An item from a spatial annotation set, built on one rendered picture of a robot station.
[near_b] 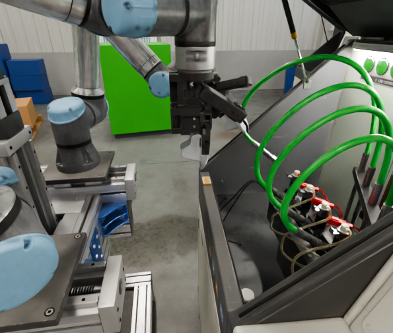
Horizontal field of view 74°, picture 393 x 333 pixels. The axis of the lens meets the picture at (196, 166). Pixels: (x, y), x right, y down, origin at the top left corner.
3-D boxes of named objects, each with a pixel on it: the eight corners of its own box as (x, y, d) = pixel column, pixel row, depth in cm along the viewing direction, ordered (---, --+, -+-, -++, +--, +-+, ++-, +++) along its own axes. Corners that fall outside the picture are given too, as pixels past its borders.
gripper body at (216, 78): (221, 119, 91) (204, 91, 92) (241, 104, 86) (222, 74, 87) (211, 120, 84) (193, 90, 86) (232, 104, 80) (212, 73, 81)
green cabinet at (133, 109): (165, 117, 489) (160, 41, 429) (174, 133, 416) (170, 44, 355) (112, 122, 467) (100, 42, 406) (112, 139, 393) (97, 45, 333)
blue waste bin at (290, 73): (277, 93, 681) (281, 61, 645) (298, 92, 688) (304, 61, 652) (287, 98, 628) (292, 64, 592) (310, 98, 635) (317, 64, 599)
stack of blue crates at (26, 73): (-15, 106, 563) (-38, 44, 506) (-3, 101, 605) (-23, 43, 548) (47, 104, 578) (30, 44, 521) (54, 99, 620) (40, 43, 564)
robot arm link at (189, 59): (212, 44, 51) (219, 47, 44) (211, 69, 53) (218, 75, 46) (174, 45, 51) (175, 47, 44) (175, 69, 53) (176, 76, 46)
